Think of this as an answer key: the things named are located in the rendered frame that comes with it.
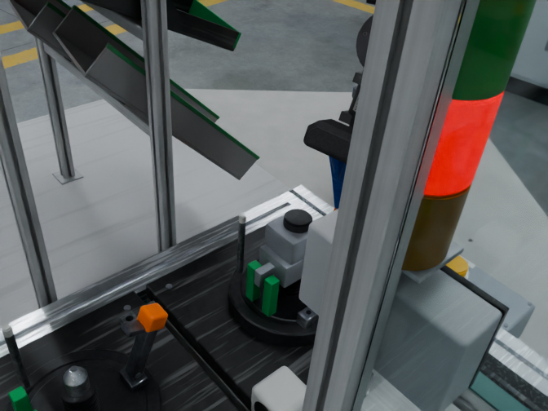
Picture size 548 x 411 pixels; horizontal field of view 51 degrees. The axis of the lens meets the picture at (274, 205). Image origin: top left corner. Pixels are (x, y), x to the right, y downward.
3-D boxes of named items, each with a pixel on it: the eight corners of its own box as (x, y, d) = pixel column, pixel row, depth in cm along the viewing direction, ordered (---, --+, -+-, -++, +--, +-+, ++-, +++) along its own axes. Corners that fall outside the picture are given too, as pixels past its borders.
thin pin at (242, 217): (240, 267, 68) (243, 211, 63) (244, 271, 68) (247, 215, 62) (235, 270, 68) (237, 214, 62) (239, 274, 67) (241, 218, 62)
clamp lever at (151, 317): (136, 364, 56) (157, 301, 53) (147, 377, 54) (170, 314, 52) (103, 373, 53) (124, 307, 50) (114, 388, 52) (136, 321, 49)
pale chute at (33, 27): (150, 99, 99) (166, 80, 99) (181, 135, 91) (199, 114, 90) (3, -4, 78) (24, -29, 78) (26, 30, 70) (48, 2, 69)
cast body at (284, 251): (299, 243, 67) (306, 195, 63) (326, 264, 64) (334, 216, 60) (243, 274, 62) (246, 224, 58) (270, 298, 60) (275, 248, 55)
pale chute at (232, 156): (201, 137, 91) (218, 116, 90) (240, 181, 82) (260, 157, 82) (51, 33, 70) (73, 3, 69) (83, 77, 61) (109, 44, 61)
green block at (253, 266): (253, 291, 65) (255, 258, 62) (260, 297, 64) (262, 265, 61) (245, 295, 64) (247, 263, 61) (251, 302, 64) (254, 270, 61)
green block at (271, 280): (269, 306, 64) (272, 273, 60) (276, 312, 63) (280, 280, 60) (261, 311, 63) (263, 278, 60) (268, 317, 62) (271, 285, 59)
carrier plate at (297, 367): (292, 220, 82) (293, 209, 81) (427, 324, 68) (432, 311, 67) (146, 295, 69) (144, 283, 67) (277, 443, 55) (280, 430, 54)
